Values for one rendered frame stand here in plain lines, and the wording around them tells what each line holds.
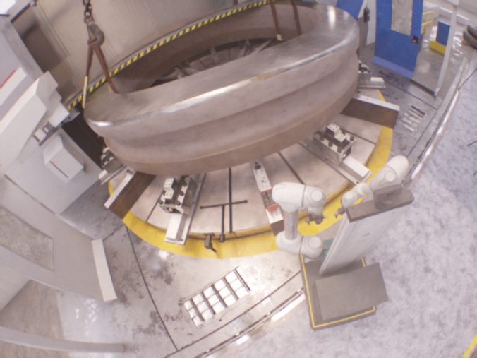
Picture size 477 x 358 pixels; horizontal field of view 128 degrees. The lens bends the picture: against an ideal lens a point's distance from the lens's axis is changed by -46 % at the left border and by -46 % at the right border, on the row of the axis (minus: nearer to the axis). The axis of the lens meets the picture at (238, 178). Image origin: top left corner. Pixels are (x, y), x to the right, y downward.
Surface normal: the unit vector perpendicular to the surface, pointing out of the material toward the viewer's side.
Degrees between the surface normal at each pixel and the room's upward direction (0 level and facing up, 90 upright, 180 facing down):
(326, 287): 0
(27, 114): 90
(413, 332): 0
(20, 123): 90
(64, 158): 90
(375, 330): 0
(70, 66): 90
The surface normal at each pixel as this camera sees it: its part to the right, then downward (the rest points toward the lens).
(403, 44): -0.80, 0.58
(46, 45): 0.55, 0.58
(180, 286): -0.26, -0.57
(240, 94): 0.22, 0.75
